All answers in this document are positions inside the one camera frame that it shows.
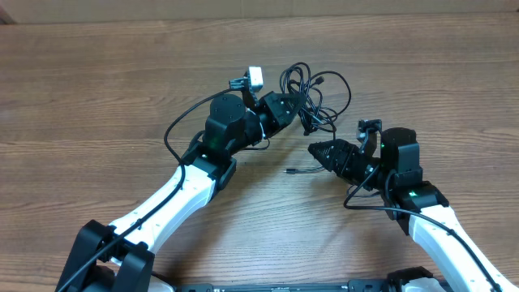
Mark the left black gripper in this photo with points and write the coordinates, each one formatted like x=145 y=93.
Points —
x=270 y=104

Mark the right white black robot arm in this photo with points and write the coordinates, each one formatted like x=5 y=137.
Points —
x=389 y=162

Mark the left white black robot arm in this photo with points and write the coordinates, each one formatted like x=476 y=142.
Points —
x=120 y=256

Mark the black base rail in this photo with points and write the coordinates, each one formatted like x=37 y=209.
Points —
x=359 y=285

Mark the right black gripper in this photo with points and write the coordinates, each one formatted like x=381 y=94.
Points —
x=340 y=148

